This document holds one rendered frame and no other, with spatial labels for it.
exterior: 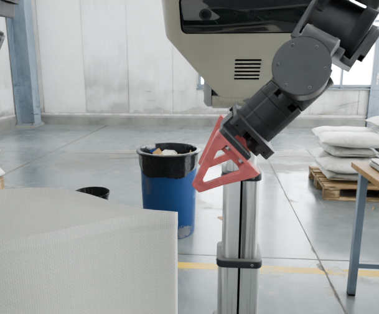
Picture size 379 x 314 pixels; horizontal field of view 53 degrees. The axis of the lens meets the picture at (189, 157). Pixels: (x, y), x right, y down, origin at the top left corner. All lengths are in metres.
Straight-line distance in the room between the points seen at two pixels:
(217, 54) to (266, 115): 0.45
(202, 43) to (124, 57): 7.88
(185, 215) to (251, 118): 2.38
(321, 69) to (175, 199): 2.38
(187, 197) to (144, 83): 6.07
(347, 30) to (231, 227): 0.73
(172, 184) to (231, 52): 1.88
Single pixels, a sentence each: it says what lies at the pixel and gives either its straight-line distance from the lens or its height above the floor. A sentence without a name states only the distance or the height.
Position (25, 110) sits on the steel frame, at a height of 0.34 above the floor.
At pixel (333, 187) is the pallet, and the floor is 0.13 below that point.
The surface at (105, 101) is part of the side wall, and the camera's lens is 8.88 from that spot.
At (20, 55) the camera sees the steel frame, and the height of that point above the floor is 1.53.
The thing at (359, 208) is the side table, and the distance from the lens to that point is 2.19.
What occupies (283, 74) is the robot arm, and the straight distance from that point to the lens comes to 0.40.
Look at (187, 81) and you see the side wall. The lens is 8.49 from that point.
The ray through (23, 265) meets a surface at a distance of 0.49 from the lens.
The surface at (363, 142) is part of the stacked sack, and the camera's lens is 3.83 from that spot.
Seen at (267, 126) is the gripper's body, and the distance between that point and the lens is 0.47.
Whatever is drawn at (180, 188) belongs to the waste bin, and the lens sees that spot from 2.71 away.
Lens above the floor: 1.22
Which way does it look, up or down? 13 degrees down
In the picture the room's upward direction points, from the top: straight up
